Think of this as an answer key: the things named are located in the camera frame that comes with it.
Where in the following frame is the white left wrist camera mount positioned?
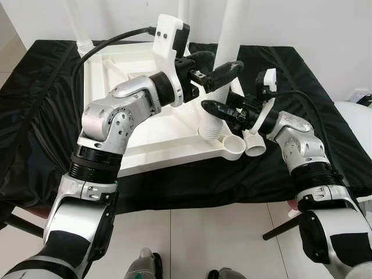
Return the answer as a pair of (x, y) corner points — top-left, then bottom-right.
(154, 15), (191, 108)

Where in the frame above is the white wall socket with plug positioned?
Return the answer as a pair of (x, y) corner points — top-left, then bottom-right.
(352, 88), (372, 107)

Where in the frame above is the silver robot right leg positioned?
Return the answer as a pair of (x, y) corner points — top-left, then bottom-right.
(208, 267), (248, 279)

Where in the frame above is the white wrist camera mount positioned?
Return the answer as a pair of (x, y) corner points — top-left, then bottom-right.
(154, 15), (191, 108)
(256, 69), (278, 135)

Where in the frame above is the white plastic table leg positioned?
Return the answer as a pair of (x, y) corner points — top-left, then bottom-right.
(201, 0), (249, 141)
(228, 76), (267, 157)
(177, 0), (192, 27)
(61, 0), (95, 54)

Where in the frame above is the white plastic table top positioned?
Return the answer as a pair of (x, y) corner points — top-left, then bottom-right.
(84, 41), (248, 175)

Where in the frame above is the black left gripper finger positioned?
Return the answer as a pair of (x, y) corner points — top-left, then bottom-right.
(205, 59), (245, 94)
(189, 51), (217, 69)

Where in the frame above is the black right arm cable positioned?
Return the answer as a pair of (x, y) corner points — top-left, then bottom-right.
(273, 89), (349, 192)

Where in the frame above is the black metal table leg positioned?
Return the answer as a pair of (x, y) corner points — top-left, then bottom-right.
(0, 209), (45, 238)
(263, 212), (303, 241)

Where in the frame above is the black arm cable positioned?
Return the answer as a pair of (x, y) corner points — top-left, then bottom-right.
(71, 26), (159, 94)
(273, 89), (349, 192)

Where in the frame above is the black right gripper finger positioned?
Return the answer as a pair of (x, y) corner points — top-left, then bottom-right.
(200, 99), (240, 123)

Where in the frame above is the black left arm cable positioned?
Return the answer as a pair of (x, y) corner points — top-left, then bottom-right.
(71, 26), (159, 94)

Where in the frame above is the red padded seat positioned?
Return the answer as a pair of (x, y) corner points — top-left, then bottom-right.
(26, 206), (48, 219)

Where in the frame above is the white rounded appliance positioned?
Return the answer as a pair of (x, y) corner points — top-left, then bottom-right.
(334, 100), (372, 202)

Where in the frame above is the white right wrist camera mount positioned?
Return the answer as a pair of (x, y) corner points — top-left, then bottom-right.
(256, 69), (278, 135)

